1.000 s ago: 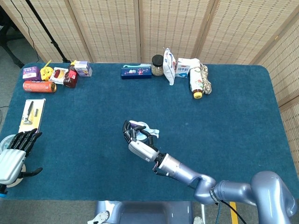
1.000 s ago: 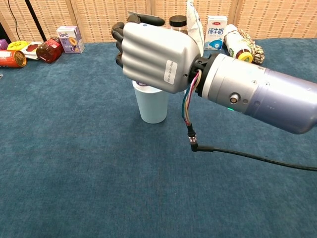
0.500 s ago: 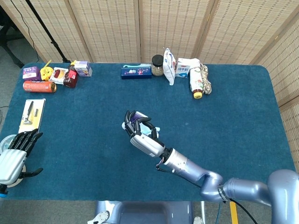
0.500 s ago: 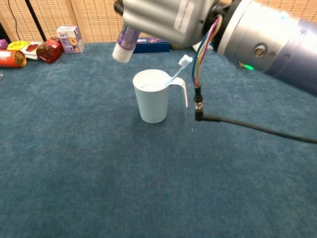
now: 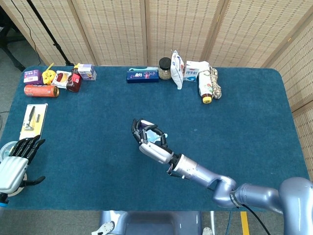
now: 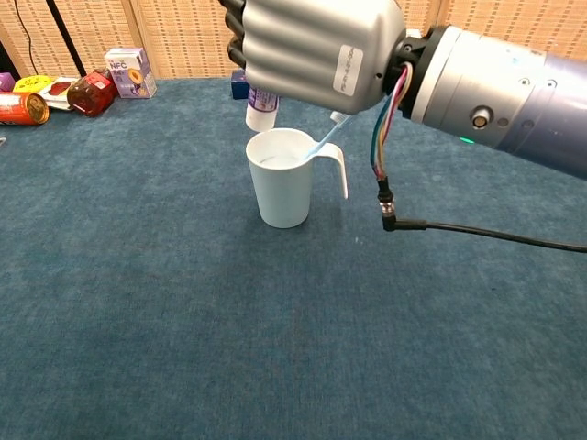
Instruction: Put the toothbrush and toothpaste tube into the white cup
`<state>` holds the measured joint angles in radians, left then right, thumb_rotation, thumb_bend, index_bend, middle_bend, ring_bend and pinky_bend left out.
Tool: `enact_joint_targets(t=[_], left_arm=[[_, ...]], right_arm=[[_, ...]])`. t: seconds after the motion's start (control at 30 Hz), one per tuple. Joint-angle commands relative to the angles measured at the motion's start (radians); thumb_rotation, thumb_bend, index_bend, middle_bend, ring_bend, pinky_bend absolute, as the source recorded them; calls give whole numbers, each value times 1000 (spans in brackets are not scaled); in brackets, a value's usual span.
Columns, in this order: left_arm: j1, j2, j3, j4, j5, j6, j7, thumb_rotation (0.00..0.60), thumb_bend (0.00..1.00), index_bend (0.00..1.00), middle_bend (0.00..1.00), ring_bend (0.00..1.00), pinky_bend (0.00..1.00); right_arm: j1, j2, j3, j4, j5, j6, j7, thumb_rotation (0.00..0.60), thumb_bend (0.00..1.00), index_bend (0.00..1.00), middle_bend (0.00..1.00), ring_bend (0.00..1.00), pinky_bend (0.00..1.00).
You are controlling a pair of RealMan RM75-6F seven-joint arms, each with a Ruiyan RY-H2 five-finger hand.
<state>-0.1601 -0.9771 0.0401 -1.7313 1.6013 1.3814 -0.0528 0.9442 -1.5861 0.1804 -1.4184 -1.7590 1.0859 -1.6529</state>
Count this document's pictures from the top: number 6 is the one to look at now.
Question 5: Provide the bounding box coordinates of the dark red juice bottle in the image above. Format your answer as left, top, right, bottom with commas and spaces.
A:
66, 68, 118, 118

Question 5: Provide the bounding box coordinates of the purple juice carton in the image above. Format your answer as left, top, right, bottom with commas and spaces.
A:
104, 47, 158, 100

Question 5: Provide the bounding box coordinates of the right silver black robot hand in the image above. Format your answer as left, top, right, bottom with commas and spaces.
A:
218, 0, 407, 116

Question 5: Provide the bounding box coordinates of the orange drink can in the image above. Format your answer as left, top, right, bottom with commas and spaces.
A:
0, 91, 50, 127

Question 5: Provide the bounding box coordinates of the white cup with handle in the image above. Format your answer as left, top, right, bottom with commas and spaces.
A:
246, 127, 349, 229

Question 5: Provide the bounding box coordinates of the blue felt table cloth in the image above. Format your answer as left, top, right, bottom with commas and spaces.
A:
0, 71, 587, 440

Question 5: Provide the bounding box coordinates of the purple white toothpaste tube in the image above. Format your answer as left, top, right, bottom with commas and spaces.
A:
245, 86, 280, 134

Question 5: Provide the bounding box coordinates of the light blue toothbrush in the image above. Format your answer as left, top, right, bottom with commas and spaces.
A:
300, 111, 354, 162

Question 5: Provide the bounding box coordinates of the black tripod stand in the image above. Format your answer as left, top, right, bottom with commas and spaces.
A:
45, 0, 88, 78

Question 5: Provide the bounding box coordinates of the white snack packet red fruit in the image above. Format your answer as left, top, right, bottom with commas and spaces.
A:
39, 76, 79, 111

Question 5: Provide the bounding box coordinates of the thin black hanging cable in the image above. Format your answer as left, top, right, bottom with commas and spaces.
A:
13, 0, 39, 77

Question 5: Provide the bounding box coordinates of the bamboo folding screen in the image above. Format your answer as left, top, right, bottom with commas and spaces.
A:
0, 0, 587, 82

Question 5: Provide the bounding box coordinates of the dark blue long box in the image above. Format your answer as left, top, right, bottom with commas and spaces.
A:
230, 68, 251, 101

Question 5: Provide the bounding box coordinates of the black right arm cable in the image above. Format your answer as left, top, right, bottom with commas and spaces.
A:
369, 61, 587, 254

